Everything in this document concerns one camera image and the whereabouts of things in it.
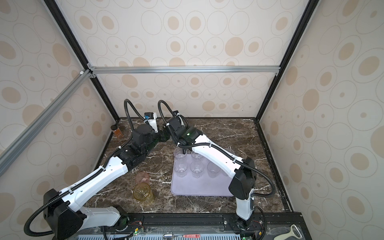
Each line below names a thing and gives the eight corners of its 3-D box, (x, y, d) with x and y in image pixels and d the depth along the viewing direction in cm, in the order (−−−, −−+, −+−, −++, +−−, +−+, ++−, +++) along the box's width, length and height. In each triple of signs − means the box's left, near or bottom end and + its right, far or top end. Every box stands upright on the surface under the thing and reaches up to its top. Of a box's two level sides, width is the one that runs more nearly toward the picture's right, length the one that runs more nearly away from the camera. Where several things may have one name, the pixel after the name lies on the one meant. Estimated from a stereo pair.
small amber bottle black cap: (118, 139, 109) (113, 132, 103) (113, 132, 113) (108, 124, 107) (124, 136, 111) (119, 129, 104) (119, 129, 115) (114, 122, 109)
